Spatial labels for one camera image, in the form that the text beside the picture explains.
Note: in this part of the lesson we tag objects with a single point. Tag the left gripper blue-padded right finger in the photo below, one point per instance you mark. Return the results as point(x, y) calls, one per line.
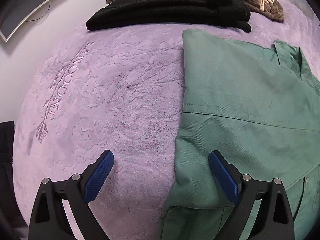
point(274, 219)

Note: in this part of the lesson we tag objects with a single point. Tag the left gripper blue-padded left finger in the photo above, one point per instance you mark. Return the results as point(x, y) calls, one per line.
point(48, 218)

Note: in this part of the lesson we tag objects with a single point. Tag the green work jacket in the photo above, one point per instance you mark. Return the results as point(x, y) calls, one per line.
point(259, 107)

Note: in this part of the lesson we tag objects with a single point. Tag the purple embossed bed blanket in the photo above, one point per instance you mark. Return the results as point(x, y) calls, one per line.
point(122, 90)

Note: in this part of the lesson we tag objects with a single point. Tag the black folded garment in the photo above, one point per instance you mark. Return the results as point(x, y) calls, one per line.
point(221, 13)

